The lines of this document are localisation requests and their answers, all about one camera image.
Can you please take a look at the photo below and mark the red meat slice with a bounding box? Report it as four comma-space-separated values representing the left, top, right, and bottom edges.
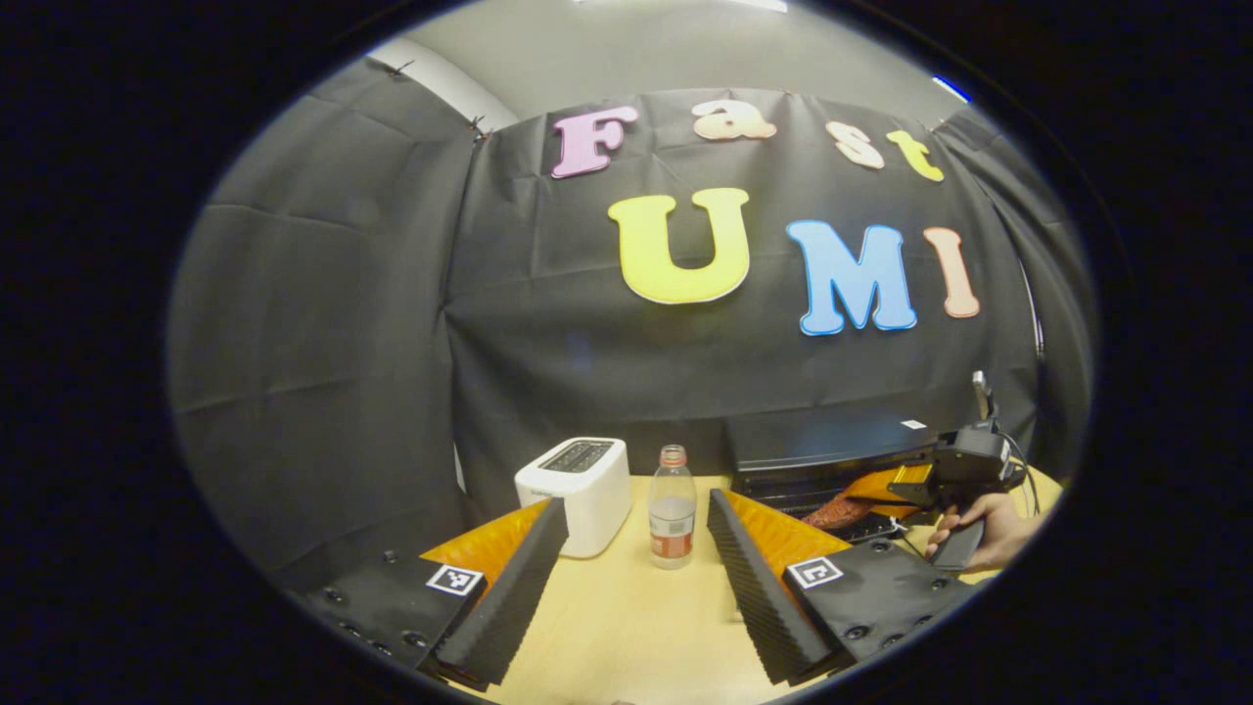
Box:
801, 493, 887, 532

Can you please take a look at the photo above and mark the black backdrop cloth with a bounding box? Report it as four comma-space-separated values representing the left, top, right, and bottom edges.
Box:
166, 59, 1097, 588

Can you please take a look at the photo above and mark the clear plastic bottle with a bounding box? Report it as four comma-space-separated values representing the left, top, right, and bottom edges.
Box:
648, 445, 698, 571

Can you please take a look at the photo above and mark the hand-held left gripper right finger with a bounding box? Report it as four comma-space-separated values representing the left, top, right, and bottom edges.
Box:
707, 488, 980, 686

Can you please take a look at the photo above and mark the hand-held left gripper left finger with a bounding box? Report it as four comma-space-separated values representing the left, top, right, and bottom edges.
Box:
294, 497, 569, 686

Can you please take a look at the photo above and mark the black electric oven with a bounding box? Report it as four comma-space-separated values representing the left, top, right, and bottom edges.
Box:
724, 406, 946, 545

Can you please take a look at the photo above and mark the white toaster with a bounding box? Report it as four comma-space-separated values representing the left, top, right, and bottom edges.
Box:
514, 437, 633, 559

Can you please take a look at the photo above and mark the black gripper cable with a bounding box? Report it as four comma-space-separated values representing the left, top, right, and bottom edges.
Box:
997, 429, 1043, 520

